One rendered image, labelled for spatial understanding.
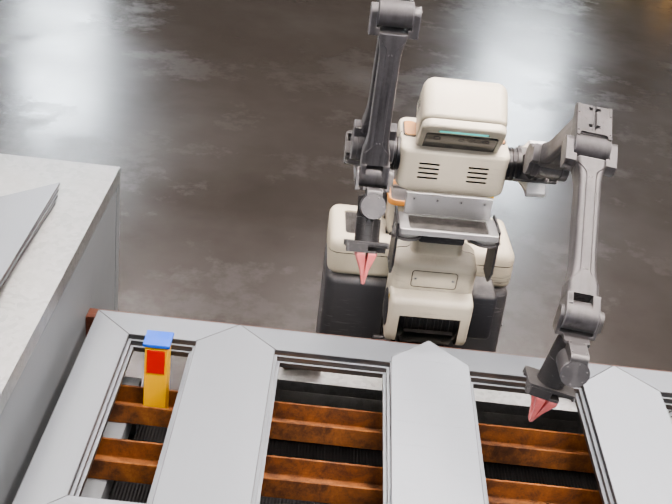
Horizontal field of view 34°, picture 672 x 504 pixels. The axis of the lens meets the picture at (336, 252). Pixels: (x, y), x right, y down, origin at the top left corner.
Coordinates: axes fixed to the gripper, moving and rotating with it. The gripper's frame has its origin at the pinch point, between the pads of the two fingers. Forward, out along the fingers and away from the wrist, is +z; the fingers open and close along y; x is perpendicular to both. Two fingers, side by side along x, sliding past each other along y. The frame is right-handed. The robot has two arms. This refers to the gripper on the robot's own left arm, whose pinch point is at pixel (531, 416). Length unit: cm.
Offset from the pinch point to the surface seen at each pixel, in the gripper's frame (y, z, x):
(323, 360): -39, 20, 30
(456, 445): -11.2, 12.3, 0.8
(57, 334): -96, 24, 15
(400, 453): -22.7, 15.2, -3.7
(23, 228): -111, 13, 34
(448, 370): -11.1, 11.5, 28.5
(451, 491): -13.2, 13.2, -14.0
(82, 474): -82, 32, -17
